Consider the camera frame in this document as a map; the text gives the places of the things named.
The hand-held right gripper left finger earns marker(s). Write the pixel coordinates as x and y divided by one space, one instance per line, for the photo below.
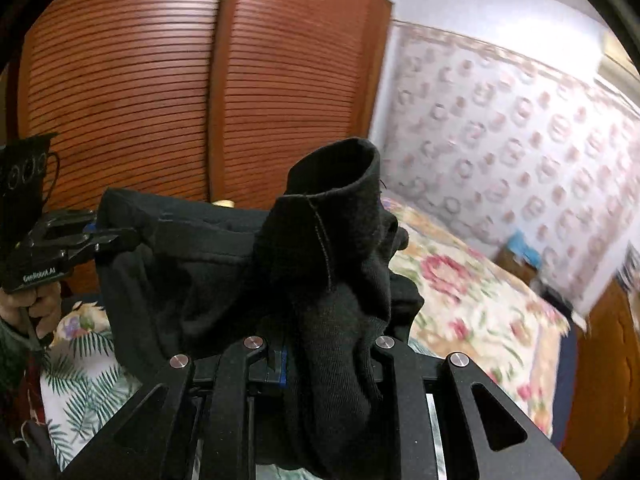
282 370

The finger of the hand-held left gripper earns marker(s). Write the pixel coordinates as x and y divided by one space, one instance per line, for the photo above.
65 222
100 245

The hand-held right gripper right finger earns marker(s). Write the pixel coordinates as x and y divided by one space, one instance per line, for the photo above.
400 385

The black printed t-shirt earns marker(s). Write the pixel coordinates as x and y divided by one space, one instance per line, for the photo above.
325 260

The person's left forearm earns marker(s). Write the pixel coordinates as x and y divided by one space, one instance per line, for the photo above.
12 355

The person's left hand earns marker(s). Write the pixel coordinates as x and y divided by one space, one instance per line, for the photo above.
42 307

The floral blanket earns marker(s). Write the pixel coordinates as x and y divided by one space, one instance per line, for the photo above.
475 300

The brown slatted wooden wardrobe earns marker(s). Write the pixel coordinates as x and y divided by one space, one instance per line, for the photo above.
150 85

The navy bed sheet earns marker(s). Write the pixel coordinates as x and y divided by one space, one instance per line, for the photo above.
565 385

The cardboard box with blue cloth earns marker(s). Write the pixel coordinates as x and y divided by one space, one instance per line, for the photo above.
520 255

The long wooden side cabinet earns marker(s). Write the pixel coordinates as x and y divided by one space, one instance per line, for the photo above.
605 375

